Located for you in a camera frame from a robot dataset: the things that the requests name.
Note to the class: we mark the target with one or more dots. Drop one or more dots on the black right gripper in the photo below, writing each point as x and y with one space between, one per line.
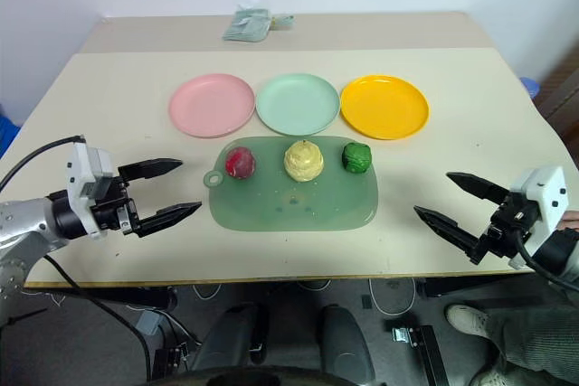
506 228

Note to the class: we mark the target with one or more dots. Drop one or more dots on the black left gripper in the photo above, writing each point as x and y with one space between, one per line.
113 207

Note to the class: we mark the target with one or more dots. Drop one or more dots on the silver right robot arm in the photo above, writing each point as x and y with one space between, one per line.
560 252

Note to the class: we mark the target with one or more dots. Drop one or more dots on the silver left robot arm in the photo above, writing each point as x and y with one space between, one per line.
25 228

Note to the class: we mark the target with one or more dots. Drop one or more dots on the pink plate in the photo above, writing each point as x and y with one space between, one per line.
211 105

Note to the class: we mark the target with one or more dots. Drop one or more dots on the green fruit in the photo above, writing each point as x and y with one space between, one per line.
356 157

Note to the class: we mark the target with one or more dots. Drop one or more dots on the yellow plate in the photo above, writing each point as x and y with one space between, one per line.
384 106

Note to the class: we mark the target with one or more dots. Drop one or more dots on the mint green plate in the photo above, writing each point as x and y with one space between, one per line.
297 103

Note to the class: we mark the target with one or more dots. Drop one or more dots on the red apple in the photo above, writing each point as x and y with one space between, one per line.
240 162

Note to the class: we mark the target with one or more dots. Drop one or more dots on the white sneaker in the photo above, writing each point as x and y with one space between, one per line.
490 378
468 319

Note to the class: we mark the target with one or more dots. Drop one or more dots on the green translucent cutting board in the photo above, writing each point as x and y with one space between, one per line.
294 196

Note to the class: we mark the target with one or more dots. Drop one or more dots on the blue bottle cap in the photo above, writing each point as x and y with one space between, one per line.
529 87

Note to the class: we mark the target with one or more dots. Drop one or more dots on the yellow pear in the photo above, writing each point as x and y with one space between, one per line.
304 162

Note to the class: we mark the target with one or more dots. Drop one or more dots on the black metal stand leg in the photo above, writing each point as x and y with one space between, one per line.
423 350

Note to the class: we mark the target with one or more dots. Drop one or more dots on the person's grey trouser leg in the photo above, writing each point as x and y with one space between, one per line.
534 341

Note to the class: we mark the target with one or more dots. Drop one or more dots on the blue plastic crate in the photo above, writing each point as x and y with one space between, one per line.
6 130

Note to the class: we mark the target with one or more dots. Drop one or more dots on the dark rounded robot leg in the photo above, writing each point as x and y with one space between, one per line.
346 343
226 345

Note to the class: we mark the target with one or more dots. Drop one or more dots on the folded green cloth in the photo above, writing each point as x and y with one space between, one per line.
246 26

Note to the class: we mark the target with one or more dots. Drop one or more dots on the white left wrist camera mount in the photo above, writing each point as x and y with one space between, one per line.
85 178

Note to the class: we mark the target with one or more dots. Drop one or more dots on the black table frame bar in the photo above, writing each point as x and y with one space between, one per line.
113 298
488 289

